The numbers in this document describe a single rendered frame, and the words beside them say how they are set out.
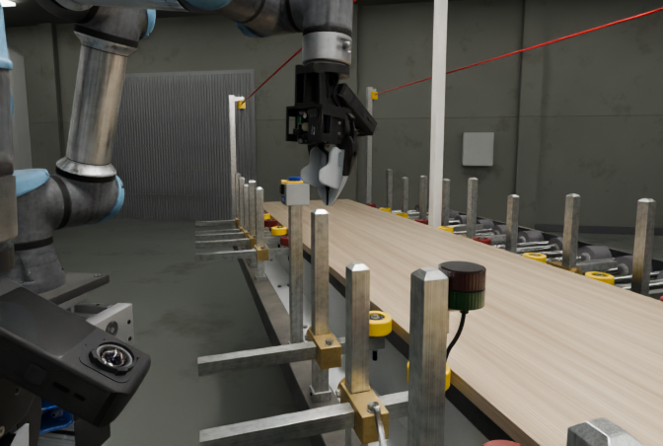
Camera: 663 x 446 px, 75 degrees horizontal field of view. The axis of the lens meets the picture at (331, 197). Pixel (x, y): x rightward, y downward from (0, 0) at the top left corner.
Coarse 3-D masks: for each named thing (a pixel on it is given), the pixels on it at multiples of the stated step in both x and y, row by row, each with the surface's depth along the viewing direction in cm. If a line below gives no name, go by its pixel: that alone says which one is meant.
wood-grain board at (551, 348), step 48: (336, 240) 195; (384, 240) 195; (432, 240) 195; (384, 288) 128; (528, 288) 128; (576, 288) 128; (480, 336) 95; (528, 336) 95; (576, 336) 95; (624, 336) 95; (480, 384) 76; (528, 384) 76; (576, 384) 76; (624, 384) 76; (528, 432) 63
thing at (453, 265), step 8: (448, 264) 56; (456, 264) 56; (464, 264) 56; (472, 264) 56; (464, 272) 53; (472, 272) 53; (448, 312) 54; (464, 312) 56; (448, 320) 54; (464, 320) 57; (448, 328) 54; (456, 336) 57; (448, 352) 57
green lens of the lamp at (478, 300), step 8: (448, 296) 54; (456, 296) 54; (464, 296) 53; (472, 296) 53; (480, 296) 54; (448, 304) 54; (456, 304) 54; (464, 304) 53; (472, 304) 53; (480, 304) 54
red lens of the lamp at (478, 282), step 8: (440, 264) 57; (448, 272) 54; (456, 272) 53; (480, 272) 53; (456, 280) 53; (464, 280) 53; (472, 280) 53; (480, 280) 54; (456, 288) 53; (464, 288) 53; (472, 288) 53; (480, 288) 54
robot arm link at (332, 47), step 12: (312, 36) 62; (324, 36) 62; (336, 36) 62; (312, 48) 63; (324, 48) 62; (336, 48) 62; (348, 48) 64; (312, 60) 63; (324, 60) 63; (336, 60) 63; (348, 60) 64
